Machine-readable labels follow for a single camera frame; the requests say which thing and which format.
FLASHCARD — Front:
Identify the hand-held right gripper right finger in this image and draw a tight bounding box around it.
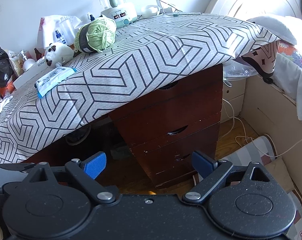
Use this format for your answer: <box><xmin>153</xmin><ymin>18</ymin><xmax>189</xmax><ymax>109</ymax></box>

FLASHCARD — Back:
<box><xmin>182</xmin><ymin>150</ymin><xmax>271</xmax><ymax>204</ymax></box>

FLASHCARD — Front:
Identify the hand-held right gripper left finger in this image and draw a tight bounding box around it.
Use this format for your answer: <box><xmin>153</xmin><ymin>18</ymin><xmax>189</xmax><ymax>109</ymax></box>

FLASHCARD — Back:
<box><xmin>23</xmin><ymin>151</ymin><xmax>117</xmax><ymax>205</ymax></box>

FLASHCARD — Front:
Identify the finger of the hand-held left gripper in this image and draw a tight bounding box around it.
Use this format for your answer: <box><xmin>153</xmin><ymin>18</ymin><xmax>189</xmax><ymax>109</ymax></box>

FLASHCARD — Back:
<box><xmin>0</xmin><ymin>163</ymin><xmax>37</xmax><ymax>173</ymax></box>

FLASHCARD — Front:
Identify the wooden drawer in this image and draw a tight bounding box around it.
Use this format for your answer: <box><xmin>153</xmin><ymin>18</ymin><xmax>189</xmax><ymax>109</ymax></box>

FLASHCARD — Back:
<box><xmin>108</xmin><ymin>64</ymin><xmax>224</xmax><ymax>121</ymax></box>
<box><xmin>130</xmin><ymin>122</ymin><xmax>220</xmax><ymax>178</ymax></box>

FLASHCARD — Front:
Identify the dark wooden drawer cabinet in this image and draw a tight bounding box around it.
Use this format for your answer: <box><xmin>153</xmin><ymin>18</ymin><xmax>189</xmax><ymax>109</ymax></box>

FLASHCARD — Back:
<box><xmin>108</xmin><ymin>64</ymin><xmax>224</xmax><ymax>190</ymax></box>

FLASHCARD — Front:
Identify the dark round object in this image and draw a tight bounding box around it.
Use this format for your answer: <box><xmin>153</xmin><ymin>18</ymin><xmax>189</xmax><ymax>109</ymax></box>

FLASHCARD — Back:
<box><xmin>65</xmin><ymin>127</ymin><xmax>92</xmax><ymax>146</ymax></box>

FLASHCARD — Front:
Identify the red-brown wooden cabinet top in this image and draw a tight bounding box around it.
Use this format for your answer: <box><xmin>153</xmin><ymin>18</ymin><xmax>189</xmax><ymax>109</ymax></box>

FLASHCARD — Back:
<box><xmin>114</xmin><ymin>112</ymin><xmax>221</xmax><ymax>150</ymax></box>

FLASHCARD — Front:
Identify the white bedside cabinet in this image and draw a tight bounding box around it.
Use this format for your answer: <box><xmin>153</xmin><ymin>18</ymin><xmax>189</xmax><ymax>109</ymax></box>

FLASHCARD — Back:
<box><xmin>222</xmin><ymin>79</ymin><xmax>246</xmax><ymax>124</ymax></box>

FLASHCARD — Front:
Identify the beige cloth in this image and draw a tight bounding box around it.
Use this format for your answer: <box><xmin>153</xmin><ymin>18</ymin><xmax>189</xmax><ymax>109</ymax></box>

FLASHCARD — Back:
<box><xmin>263</xmin><ymin>156</ymin><xmax>295</xmax><ymax>191</ymax></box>

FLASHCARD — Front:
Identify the cardboard panel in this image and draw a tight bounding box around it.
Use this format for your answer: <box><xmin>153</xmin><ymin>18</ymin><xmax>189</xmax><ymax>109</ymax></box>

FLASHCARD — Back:
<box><xmin>238</xmin><ymin>74</ymin><xmax>302</xmax><ymax>161</ymax></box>

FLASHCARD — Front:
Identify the long white box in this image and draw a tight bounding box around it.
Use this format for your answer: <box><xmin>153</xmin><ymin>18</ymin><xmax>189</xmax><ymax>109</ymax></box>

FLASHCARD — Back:
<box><xmin>13</xmin><ymin>59</ymin><xmax>50</xmax><ymax>90</ymax></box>

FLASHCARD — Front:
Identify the white blue wipes packet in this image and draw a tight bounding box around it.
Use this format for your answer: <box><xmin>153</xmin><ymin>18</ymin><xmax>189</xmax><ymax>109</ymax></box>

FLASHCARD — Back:
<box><xmin>35</xmin><ymin>67</ymin><xmax>76</xmax><ymax>98</ymax></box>

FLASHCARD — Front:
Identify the clear plastic bag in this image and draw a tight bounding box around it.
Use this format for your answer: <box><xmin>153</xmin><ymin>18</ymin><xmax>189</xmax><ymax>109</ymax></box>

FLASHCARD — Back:
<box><xmin>223</xmin><ymin>59</ymin><xmax>258</xmax><ymax>81</ymax></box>

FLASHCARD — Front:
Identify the clear snack bag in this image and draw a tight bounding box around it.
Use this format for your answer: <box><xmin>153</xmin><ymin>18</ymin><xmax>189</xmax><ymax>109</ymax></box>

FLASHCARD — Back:
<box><xmin>7</xmin><ymin>51</ymin><xmax>25</xmax><ymax>77</ymax></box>

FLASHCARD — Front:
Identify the white pump bottle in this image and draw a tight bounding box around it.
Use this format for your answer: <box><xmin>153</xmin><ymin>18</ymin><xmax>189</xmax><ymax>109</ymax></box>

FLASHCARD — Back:
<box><xmin>19</xmin><ymin>50</ymin><xmax>36</xmax><ymax>72</ymax></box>

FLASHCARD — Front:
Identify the panda plush toy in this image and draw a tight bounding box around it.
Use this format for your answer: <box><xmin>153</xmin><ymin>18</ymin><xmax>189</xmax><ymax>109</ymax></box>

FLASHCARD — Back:
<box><xmin>44</xmin><ymin>42</ymin><xmax>74</xmax><ymax>68</ymax></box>

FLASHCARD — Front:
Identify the grey geometric patterned tablecloth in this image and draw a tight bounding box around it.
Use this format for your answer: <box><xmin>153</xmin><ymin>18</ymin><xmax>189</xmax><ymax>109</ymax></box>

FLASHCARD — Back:
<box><xmin>0</xmin><ymin>14</ymin><xmax>281</xmax><ymax>167</ymax></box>

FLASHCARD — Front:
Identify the pink patterned cloth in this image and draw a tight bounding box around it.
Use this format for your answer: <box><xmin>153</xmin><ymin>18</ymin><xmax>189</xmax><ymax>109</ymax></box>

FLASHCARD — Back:
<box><xmin>241</xmin><ymin>40</ymin><xmax>281</xmax><ymax>80</ymax></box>

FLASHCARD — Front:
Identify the green yarn ball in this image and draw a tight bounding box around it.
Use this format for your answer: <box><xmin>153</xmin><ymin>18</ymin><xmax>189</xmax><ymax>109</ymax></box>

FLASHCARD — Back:
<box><xmin>74</xmin><ymin>15</ymin><xmax>117</xmax><ymax>53</ymax></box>

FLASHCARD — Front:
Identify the small blue label bottle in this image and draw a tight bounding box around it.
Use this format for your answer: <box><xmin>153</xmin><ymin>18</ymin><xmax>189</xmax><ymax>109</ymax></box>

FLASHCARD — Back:
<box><xmin>54</xmin><ymin>30</ymin><xmax>66</xmax><ymax>44</ymax></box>

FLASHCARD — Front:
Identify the clear plastic bottle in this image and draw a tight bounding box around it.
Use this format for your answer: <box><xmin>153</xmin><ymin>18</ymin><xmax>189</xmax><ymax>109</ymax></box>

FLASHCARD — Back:
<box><xmin>59</xmin><ymin>16</ymin><xmax>76</xmax><ymax>46</ymax></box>

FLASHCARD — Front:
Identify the floral bed quilt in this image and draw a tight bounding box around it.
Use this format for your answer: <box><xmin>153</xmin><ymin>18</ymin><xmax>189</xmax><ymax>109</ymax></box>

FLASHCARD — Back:
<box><xmin>275</xmin><ymin>17</ymin><xmax>302</xmax><ymax>128</ymax></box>

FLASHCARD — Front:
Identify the white red plastic bag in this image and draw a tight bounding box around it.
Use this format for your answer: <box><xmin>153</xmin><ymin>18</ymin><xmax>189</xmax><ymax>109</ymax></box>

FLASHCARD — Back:
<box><xmin>37</xmin><ymin>15</ymin><xmax>82</xmax><ymax>50</ymax></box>

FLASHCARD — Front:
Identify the green thin pen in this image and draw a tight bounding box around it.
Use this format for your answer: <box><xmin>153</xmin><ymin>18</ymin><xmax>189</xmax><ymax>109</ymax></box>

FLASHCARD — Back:
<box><xmin>173</xmin><ymin>12</ymin><xmax>204</xmax><ymax>17</ymax></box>

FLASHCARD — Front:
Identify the white green bottle warmer kettle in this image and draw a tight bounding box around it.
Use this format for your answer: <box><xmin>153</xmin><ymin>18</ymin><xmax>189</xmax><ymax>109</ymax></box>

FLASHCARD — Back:
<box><xmin>95</xmin><ymin>0</ymin><xmax>137</xmax><ymax>29</ymax></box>

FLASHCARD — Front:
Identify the white pillow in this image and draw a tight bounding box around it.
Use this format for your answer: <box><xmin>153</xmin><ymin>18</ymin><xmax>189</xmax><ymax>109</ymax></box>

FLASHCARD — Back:
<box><xmin>246</xmin><ymin>14</ymin><xmax>298</xmax><ymax>44</ymax></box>

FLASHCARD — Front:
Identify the white power adapter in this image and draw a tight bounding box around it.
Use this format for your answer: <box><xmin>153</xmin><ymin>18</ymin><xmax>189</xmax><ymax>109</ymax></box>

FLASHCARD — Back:
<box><xmin>155</xmin><ymin>0</ymin><xmax>176</xmax><ymax>14</ymax></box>

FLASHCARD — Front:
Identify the white round device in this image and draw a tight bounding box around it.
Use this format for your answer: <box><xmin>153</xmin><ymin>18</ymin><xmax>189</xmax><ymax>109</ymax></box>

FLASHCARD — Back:
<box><xmin>140</xmin><ymin>4</ymin><xmax>159</xmax><ymax>18</ymax></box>

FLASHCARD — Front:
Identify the white bed headboard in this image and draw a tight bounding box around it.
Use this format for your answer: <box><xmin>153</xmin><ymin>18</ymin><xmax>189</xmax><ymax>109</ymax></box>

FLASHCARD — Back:
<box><xmin>205</xmin><ymin>0</ymin><xmax>302</xmax><ymax>22</ymax></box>

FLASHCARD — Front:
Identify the white cable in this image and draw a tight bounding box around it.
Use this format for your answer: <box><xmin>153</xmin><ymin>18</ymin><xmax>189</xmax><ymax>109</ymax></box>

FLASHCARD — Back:
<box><xmin>222</xmin><ymin>97</ymin><xmax>302</xmax><ymax>158</ymax></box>

